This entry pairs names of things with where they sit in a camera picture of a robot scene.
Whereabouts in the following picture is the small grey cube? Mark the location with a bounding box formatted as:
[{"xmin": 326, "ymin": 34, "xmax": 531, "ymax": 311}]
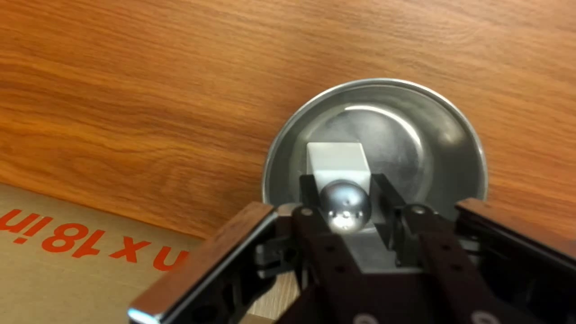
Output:
[{"xmin": 304, "ymin": 139, "xmax": 374, "ymax": 236}]

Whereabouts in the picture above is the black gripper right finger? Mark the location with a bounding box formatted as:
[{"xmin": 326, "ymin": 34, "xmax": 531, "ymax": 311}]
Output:
[{"xmin": 365, "ymin": 171, "xmax": 576, "ymax": 324}]

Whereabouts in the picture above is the brown cardboard box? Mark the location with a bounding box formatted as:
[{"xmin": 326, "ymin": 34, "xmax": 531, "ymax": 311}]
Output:
[{"xmin": 0, "ymin": 182, "xmax": 209, "ymax": 324}]

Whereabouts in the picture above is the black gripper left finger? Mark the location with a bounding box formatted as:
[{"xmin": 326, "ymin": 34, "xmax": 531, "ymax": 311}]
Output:
[{"xmin": 126, "ymin": 173, "xmax": 376, "ymax": 324}]

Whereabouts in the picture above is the silver metal bowl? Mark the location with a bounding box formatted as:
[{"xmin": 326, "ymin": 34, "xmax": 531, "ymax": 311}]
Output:
[{"xmin": 261, "ymin": 76, "xmax": 490, "ymax": 221}]

